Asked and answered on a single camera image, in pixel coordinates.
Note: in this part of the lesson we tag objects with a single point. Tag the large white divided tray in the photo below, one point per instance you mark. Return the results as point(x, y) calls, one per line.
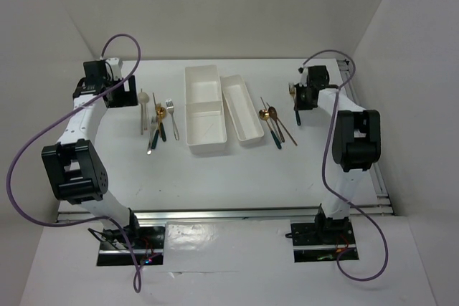
point(204, 110)

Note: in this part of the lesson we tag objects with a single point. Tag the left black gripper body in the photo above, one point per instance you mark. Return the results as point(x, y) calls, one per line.
point(121, 97)

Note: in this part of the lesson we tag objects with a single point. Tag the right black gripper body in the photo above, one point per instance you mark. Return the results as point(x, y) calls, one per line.
point(302, 102)

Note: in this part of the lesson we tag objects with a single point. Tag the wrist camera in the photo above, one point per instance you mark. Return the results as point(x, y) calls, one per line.
point(114, 65)
point(303, 71)

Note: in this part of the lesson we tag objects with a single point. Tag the gold fork green handle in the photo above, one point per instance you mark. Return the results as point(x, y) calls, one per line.
point(156, 134)
point(292, 92)

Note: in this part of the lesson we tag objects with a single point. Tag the silver steel fork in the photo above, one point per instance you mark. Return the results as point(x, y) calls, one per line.
point(171, 109)

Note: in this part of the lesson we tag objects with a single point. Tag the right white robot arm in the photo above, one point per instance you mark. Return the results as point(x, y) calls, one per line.
point(333, 213)

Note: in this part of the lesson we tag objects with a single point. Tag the aluminium rail front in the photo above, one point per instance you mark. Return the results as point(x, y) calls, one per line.
point(287, 213)

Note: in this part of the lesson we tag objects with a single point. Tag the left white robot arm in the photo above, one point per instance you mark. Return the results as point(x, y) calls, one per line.
point(74, 169)

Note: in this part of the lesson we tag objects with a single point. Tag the gold spoon green handle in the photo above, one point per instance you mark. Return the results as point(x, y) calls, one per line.
point(161, 114)
point(264, 116)

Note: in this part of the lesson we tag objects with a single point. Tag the silver metal chopstick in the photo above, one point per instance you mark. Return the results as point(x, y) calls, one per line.
point(270, 119)

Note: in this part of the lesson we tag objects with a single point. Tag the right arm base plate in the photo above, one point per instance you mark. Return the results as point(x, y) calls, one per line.
point(309, 246)

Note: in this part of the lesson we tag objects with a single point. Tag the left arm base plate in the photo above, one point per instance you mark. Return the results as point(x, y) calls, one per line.
point(148, 248)

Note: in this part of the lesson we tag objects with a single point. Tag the copper chopstick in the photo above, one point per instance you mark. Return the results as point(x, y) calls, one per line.
point(279, 122)
point(154, 101)

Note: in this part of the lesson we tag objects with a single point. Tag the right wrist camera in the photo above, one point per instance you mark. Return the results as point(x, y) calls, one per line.
point(303, 71)

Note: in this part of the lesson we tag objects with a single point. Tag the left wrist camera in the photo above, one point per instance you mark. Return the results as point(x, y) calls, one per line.
point(114, 65)

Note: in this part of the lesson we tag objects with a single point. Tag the copper chopstick left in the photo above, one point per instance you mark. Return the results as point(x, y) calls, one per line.
point(154, 101)

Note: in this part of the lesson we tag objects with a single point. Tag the brown wooden spoon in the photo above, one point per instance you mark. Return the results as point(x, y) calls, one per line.
point(273, 115)

